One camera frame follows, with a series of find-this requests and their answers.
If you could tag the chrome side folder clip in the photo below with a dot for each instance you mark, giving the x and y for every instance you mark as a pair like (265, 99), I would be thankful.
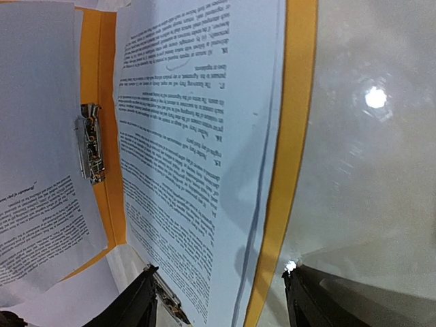
(170, 301)

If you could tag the orange file folder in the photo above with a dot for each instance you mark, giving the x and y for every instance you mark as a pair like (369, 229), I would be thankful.
(98, 50)

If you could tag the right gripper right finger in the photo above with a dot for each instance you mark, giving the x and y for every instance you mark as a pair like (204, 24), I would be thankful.
(316, 298)

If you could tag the stack of printed papers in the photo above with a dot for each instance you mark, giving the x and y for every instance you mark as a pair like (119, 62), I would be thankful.
(197, 98)

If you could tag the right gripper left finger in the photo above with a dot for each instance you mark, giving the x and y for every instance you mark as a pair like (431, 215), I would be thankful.
(135, 306)

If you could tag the chrome folder spring clip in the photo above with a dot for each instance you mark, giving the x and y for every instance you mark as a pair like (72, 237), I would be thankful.
(89, 140)

